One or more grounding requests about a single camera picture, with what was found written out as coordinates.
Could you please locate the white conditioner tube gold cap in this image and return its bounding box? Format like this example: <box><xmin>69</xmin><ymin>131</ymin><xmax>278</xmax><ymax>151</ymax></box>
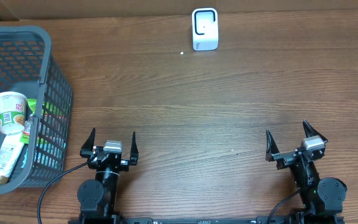
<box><xmin>0</xmin><ymin>133</ymin><xmax>24</xmax><ymax>185</ymax></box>

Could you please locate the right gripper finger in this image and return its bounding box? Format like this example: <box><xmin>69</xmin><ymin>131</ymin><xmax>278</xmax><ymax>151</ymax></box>
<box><xmin>303</xmin><ymin>120</ymin><xmax>328</xmax><ymax>143</ymax></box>
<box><xmin>265</xmin><ymin>129</ymin><xmax>280</xmax><ymax>162</ymax></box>

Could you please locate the green snack bag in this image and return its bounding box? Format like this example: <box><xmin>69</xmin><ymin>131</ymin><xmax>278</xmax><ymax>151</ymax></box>
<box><xmin>20</xmin><ymin>99</ymin><xmax>37</xmax><ymax>144</ymax></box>

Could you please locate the grey plastic shopping basket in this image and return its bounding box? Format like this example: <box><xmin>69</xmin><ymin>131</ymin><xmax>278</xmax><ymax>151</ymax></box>
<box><xmin>0</xmin><ymin>26</ymin><xmax>73</xmax><ymax>194</ymax></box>

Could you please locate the teal snack packet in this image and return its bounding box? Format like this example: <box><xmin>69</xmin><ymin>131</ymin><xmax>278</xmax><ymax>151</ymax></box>
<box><xmin>20</xmin><ymin>148</ymin><xmax>39</xmax><ymax>169</ymax></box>

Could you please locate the white barcode scanner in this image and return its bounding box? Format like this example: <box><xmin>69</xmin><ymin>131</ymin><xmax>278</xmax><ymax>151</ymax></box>
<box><xmin>191</xmin><ymin>7</ymin><xmax>219</xmax><ymax>51</ymax></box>

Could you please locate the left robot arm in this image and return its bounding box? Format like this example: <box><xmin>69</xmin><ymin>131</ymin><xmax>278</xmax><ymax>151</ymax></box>
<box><xmin>73</xmin><ymin>129</ymin><xmax>139</xmax><ymax>224</ymax></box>

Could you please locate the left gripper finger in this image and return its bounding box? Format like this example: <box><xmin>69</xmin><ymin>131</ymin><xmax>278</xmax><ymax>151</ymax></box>
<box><xmin>129</xmin><ymin>131</ymin><xmax>139</xmax><ymax>166</ymax></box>
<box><xmin>80</xmin><ymin>128</ymin><xmax>96</xmax><ymax>157</ymax></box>

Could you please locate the instant noodle cup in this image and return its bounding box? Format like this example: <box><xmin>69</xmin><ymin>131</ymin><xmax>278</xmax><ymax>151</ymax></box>
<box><xmin>0</xmin><ymin>91</ymin><xmax>27</xmax><ymax>135</ymax></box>

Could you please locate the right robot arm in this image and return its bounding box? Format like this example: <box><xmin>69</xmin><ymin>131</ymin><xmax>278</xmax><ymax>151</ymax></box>
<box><xmin>265</xmin><ymin>120</ymin><xmax>347</xmax><ymax>223</ymax></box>

